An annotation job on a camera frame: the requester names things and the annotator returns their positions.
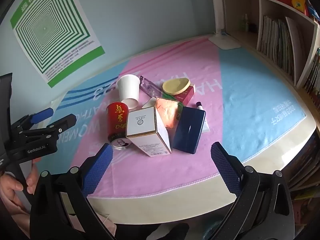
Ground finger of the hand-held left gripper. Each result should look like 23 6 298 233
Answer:
11 108 54 130
17 114 77 141

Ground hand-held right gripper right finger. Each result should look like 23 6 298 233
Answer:
210 142 295 240

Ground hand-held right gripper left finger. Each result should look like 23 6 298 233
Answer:
29 143 118 240

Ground white marker with black cap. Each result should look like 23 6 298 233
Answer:
196 102 210 133

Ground red drink can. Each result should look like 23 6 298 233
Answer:
106 102 133 151

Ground dark blue case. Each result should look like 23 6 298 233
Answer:
172 106 207 155

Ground white box gold trim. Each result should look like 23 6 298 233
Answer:
126 106 172 157

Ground white paper cup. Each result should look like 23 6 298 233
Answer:
117 74 141 110

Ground orange plastic packet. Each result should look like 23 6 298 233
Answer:
155 97 180 128

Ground dark red box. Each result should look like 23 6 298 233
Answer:
175 85 196 106

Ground yellow oval sponge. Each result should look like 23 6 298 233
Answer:
162 77 190 95

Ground person's left hand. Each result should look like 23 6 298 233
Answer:
0 157 41 218

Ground pink blue printed towel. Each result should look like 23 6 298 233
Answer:
32 36 307 200

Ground row of colourful books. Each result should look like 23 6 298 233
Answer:
302 47 320 100

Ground row of thin books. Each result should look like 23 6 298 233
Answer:
257 15 307 78

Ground small green bottle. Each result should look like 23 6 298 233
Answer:
240 14 249 32

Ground green white wall poster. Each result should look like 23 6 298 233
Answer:
10 0 105 88

